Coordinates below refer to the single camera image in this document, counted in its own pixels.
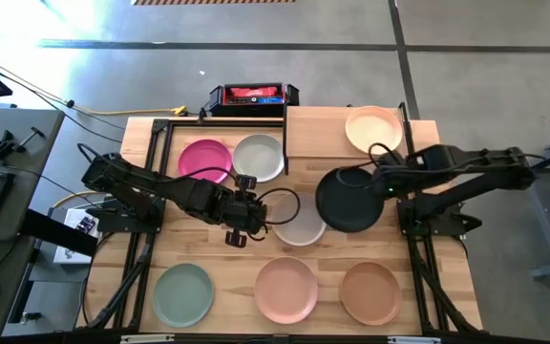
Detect black flat bar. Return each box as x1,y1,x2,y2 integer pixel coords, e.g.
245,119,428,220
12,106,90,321
19,208,99,258

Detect cream peach plate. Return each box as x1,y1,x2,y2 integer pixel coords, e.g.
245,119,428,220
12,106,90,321
344,105,404,156

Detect red black power station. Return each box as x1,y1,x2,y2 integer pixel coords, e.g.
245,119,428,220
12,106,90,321
207,82,301,118

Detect magenta pink plate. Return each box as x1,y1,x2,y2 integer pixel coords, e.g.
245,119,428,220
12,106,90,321
178,139,233,184

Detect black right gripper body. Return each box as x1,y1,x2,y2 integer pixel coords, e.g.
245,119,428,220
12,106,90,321
372,155,422,198

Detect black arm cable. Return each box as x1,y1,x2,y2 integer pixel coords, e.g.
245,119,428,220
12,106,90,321
76,141,302,243
334,141,548,190

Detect salmon pink plate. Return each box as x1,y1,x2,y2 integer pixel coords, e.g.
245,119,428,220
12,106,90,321
254,255,320,326

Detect dark green plate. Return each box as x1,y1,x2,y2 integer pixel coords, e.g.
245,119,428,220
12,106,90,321
314,166,386,234

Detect light grey plate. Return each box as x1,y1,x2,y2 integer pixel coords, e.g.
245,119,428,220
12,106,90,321
232,133,286,183

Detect white box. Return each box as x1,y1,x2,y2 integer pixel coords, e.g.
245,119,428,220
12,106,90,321
53,207,99,266

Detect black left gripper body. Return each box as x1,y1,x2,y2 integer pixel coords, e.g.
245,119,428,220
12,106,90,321
226,189,269,235

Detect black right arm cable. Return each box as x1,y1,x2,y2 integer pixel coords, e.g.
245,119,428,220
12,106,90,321
334,141,548,190

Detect sage green plate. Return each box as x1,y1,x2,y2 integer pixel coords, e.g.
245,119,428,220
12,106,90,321
152,262,216,329

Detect black aluminium frame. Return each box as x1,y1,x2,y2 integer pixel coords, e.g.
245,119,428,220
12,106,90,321
76,117,288,332
396,157,484,335

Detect terracotta brown plate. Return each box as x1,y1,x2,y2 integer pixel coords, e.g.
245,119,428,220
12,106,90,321
339,260,403,327

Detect black floor cable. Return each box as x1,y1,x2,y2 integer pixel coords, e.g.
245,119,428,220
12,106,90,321
0,47,128,144

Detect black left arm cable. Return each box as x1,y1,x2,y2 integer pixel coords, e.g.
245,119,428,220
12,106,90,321
76,141,302,243

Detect yellow cable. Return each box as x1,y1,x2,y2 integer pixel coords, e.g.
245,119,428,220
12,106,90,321
72,105,189,118
53,189,109,209

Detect black clamp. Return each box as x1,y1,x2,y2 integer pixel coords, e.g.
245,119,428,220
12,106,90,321
0,126,46,161

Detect pale beige plate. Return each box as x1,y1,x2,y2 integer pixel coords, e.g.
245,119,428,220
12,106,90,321
270,191,328,247

